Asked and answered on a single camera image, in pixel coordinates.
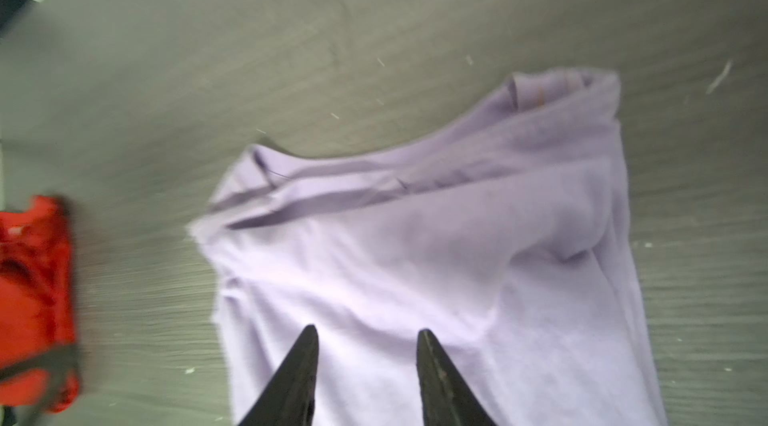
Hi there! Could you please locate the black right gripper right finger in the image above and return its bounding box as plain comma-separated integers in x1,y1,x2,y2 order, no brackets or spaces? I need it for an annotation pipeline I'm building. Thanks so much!
416,329,495,426

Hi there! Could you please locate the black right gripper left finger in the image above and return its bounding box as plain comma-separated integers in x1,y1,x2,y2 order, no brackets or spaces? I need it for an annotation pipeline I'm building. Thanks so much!
239,325,319,426

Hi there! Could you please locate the red folded t shirt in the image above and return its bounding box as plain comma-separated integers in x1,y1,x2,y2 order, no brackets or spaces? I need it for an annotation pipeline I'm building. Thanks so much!
0,194,82,414

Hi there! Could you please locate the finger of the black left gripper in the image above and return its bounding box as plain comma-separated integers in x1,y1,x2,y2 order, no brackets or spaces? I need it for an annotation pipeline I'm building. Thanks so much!
1,343,78,426

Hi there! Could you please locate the purple t shirt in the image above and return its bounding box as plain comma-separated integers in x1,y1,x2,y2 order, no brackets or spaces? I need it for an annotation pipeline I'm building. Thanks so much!
189,68,667,425

